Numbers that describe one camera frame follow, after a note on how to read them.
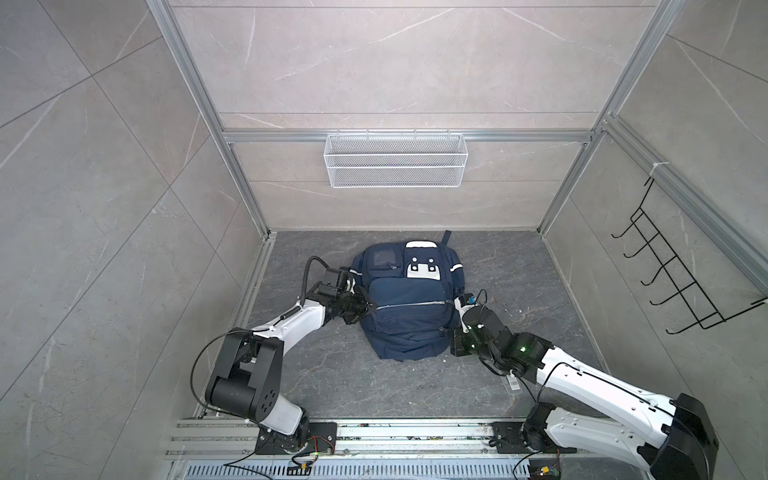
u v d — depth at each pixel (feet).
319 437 2.40
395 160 3.30
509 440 2.38
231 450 2.43
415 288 3.18
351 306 2.50
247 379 1.44
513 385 2.68
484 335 1.91
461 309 2.33
